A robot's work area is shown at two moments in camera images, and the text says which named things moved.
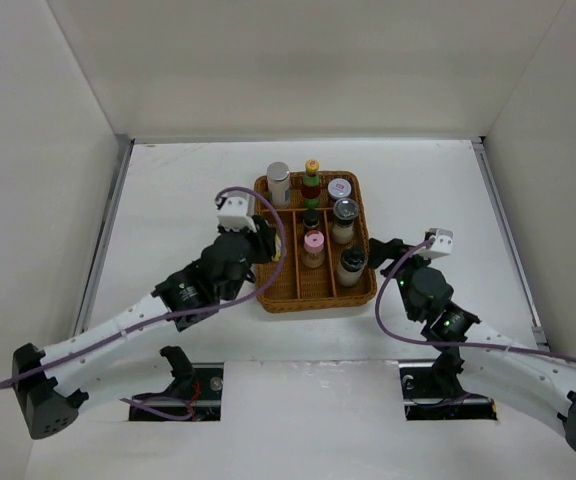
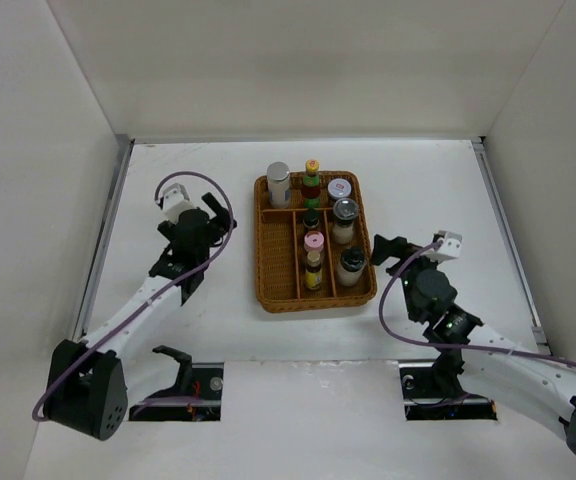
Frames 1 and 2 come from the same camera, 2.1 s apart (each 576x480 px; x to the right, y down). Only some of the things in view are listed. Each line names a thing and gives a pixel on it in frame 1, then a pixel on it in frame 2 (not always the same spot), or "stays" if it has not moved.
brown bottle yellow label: x=277 y=255 → x=314 y=271
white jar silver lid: x=279 y=179 stays
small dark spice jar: x=311 y=218 stays
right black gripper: x=380 y=251 stays
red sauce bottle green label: x=311 y=187 stays
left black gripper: x=264 y=237 → x=219 y=225
